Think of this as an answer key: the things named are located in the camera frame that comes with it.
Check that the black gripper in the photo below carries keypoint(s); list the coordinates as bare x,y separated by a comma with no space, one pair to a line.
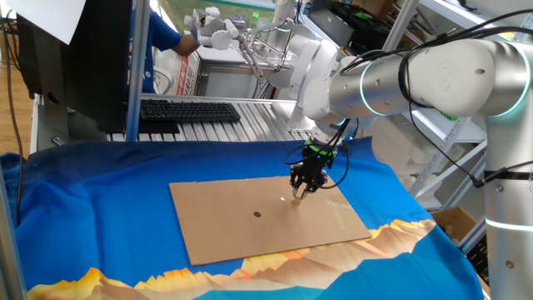
317,161

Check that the small wooden block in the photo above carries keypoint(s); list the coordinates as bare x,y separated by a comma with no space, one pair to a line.
296,203

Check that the white haptic control device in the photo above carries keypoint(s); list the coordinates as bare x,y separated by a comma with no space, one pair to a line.
310,71

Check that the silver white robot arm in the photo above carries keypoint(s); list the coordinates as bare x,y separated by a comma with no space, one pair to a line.
449,79

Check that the bare operator forearm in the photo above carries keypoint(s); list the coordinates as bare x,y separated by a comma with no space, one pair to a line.
185,45

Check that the white gloved operator hand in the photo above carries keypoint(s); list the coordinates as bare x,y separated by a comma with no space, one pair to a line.
194,35

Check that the brown cardboard sheet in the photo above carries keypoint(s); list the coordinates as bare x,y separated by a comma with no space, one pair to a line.
233,225

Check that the white foam blocks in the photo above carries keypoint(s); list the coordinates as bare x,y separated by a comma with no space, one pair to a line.
412,158

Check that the grey metal cabinet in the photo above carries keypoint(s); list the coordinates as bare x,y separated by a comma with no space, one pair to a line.
225,83

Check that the black keyboard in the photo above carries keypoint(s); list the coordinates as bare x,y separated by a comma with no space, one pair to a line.
187,111

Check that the white metal shelf rack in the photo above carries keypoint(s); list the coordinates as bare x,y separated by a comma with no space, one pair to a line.
441,129

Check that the brown cardboard box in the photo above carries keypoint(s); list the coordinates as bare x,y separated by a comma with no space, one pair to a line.
451,221

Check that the green cloth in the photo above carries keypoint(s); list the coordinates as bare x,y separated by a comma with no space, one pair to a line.
449,116

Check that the black storage case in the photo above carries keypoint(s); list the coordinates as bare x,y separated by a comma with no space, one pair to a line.
333,25

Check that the black desk mat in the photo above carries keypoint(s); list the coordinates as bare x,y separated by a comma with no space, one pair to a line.
158,126

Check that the white box red print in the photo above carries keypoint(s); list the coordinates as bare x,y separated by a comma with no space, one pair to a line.
185,79

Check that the black plastic crate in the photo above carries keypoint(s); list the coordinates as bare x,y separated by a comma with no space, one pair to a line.
479,258

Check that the person torso blue shirt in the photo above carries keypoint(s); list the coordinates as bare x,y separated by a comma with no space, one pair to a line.
160,37

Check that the blue mountain print cloth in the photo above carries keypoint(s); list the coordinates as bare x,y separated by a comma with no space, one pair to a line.
104,208

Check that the black computer monitor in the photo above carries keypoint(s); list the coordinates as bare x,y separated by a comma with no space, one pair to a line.
100,62

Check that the white paper sheet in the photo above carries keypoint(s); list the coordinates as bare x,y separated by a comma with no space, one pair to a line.
50,16

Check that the aluminium frame post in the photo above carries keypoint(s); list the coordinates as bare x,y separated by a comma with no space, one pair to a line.
8,250
137,75

